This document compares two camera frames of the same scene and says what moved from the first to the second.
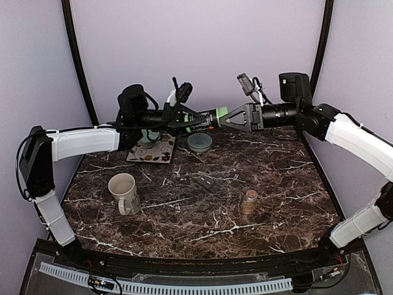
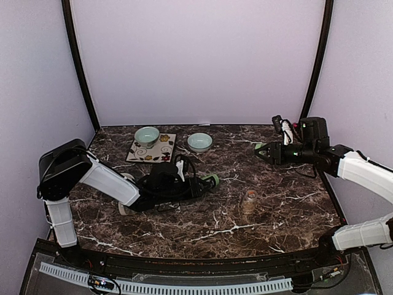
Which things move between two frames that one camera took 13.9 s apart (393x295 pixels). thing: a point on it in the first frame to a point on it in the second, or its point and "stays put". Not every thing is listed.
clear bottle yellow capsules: (249, 204) stays put
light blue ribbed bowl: (199, 142) stays put
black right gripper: (258, 117) to (274, 147)
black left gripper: (173, 117) to (194, 188)
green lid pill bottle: (213, 118) to (215, 177)
